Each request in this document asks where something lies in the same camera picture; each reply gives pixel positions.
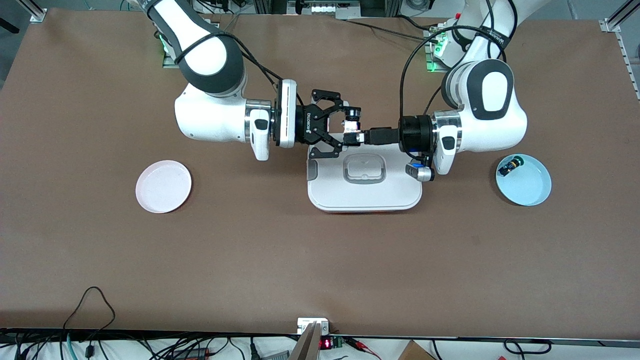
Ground silver device with lights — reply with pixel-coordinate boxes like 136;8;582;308
287;0;362;20

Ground aluminium frame rail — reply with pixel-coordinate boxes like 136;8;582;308
599;0;640;101
17;0;48;24

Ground red clip leads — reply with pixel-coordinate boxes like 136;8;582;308
347;337;382;360

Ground black cable on table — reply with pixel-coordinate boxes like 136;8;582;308
345;19;432;42

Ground white box with grey latches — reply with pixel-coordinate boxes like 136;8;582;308
306;144;423;215

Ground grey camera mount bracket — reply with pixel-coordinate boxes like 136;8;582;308
290;317;331;360

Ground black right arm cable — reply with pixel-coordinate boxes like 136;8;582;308
175;30;285;96

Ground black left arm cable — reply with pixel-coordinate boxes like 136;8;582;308
399;0;518;126

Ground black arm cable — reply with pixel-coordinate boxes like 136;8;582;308
399;0;518;126
175;30;285;96

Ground light blue round plate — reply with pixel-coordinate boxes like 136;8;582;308
495;153;552;207

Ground brown cardboard piece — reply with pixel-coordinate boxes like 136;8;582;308
397;340;436;360

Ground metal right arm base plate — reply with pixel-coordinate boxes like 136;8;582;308
161;30;182;69

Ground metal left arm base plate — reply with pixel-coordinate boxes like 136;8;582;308
424;27;453;74

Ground thin black cable loop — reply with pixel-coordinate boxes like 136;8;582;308
62;286;117;333

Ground black coiled cable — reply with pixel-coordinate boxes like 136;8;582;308
504;339;552;355

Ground white round plate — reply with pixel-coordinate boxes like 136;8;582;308
135;160;193;214

